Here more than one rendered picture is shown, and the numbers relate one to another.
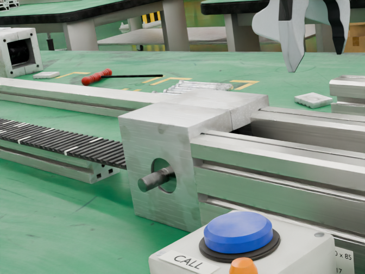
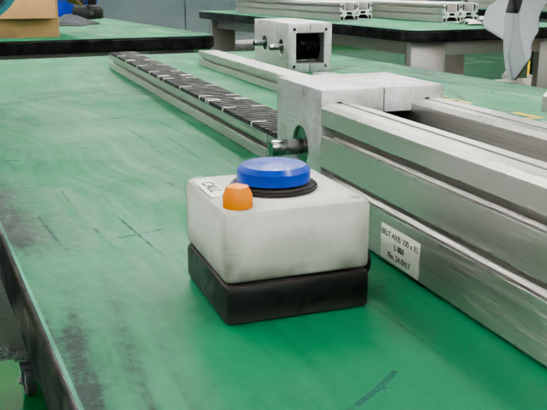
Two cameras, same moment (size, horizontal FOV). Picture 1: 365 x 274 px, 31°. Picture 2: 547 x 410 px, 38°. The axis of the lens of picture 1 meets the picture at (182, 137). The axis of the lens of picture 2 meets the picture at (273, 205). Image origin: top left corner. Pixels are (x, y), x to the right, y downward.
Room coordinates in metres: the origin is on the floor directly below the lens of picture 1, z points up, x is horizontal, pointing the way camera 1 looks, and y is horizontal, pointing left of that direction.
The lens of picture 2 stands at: (-0.04, -0.17, 0.95)
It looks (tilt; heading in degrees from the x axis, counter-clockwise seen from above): 16 degrees down; 21
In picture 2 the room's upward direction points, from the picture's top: straight up
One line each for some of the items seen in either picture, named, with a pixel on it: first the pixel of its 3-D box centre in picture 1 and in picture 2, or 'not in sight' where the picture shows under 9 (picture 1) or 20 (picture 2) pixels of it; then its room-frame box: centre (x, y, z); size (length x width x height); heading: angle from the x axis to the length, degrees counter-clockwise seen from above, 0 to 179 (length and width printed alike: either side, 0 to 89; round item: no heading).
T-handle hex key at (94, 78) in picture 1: (126, 76); not in sight; (1.20, 0.09, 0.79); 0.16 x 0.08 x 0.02; 57
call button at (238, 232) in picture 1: (238, 237); (273, 180); (0.35, -0.02, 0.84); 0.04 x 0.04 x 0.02
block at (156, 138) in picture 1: (190, 160); (342, 141); (0.55, 0.00, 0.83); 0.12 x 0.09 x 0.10; 131
